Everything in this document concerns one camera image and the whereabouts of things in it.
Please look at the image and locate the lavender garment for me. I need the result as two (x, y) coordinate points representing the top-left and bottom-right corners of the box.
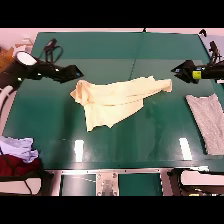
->
(0, 135), (41, 165)

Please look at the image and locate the dark red garment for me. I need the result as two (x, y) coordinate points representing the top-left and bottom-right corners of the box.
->
(0, 153), (44, 178)

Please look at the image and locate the cream shirt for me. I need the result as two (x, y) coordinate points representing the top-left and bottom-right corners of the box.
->
(69, 75), (174, 133)

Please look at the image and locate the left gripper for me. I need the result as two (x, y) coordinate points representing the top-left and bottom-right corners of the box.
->
(49, 64), (85, 85)

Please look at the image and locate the grey garment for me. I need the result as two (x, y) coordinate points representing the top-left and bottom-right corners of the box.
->
(185, 92), (224, 156)

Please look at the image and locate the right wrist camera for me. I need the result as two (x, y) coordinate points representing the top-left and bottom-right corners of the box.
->
(207, 40), (224, 65)

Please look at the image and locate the silver frame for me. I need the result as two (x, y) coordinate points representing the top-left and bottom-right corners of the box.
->
(42, 167), (224, 197)

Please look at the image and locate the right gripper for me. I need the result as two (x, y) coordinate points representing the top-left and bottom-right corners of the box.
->
(170, 59), (203, 85)

